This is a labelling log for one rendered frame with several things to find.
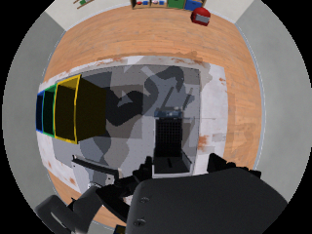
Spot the blue open-top bin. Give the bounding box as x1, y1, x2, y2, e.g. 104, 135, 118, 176
36, 90, 45, 134

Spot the yellow open-top bin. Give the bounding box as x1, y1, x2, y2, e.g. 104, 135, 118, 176
54, 74, 106, 144

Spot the green bin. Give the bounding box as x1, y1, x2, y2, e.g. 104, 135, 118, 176
42, 83, 58, 137

